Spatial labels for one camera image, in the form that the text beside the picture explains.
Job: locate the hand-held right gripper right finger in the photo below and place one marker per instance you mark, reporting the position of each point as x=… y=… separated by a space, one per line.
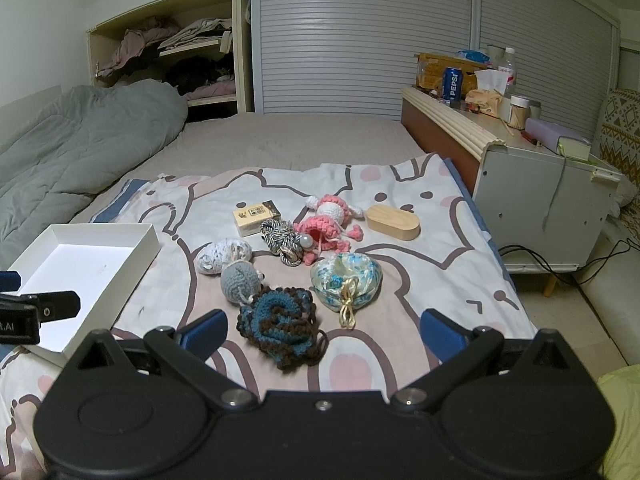
x=442 y=336

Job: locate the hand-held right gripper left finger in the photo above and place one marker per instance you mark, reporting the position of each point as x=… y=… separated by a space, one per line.
x=206 y=332

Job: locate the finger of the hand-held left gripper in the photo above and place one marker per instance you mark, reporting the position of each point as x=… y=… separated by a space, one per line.
x=52 y=305
x=9 y=280

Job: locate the white cardboard box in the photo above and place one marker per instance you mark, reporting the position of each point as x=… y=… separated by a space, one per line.
x=75 y=265

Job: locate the grey crochet mouse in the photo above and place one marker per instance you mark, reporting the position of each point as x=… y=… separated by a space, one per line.
x=241 y=280

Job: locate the blue brown crochet piece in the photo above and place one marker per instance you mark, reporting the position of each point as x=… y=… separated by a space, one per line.
x=277 y=325

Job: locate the white crochet pouch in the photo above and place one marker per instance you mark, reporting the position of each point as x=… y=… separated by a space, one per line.
x=222 y=256

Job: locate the oval wooden box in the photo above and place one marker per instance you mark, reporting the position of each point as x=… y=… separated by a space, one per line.
x=392 y=222

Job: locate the small yellow card box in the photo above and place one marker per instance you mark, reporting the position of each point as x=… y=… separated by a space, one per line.
x=250 y=220

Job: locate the printed cartoon blanket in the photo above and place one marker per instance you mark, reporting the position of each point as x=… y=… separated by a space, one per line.
x=400 y=210

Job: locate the pink white crochet doll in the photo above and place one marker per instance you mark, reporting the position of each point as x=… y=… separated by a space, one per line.
x=320 y=225

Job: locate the white nightstand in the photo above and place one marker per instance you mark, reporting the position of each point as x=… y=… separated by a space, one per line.
x=530 y=200

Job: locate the white sofa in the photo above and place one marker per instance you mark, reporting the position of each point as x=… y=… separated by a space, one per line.
x=617 y=285

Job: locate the yellow green cloth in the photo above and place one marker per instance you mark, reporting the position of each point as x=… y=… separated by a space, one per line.
x=622 y=425

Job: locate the bed with beige sheet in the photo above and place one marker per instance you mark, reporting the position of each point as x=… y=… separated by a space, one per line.
x=300 y=140

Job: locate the small red object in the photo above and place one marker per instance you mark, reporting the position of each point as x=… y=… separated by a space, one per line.
x=530 y=137

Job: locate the purple book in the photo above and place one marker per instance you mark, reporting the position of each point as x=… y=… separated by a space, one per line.
x=555 y=136

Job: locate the toothpick jar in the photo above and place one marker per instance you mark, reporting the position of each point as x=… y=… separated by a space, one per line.
x=519 y=112

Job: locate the tissue pack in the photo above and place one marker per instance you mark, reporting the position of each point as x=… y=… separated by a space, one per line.
x=487 y=100

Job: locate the pink folded cloth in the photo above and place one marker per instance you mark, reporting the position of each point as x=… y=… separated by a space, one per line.
x=210 y=91

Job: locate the small glass jar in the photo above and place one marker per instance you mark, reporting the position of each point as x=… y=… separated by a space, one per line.
x=534 y=110

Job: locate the blue soda can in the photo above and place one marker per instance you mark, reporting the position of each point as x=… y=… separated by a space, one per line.
x=453 y=84

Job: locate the dark clothes pile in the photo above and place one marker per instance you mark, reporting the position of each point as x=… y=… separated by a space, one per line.
x=197 y=72

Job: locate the pink clothes pile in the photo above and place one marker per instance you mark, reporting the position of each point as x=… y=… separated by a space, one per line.
x=130 y=47

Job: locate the brown cardboard box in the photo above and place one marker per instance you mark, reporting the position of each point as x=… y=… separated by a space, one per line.
x=429 y=72

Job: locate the patterned woven throw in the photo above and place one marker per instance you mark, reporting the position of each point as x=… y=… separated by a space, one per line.
x=620 y=130

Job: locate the cream open shelf unit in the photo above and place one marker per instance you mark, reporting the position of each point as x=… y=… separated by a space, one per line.
x=242 y=60

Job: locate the clear plastic bottle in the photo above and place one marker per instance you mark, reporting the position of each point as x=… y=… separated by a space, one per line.
x=509 y=67

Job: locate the blue plastic bag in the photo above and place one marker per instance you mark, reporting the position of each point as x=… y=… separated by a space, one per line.
x=471 y=54

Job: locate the grey cup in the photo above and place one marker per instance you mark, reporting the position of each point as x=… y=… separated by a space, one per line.
x=495 y=55

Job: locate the beige folded clothes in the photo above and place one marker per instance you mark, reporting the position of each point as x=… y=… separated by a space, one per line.
x=195 y=32

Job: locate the wide slatted wardrobe door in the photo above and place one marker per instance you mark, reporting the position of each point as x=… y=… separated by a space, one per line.
x=360 y=35

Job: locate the narrow slatted wardrobe door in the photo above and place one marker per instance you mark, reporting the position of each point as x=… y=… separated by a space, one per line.
x=545 y=25

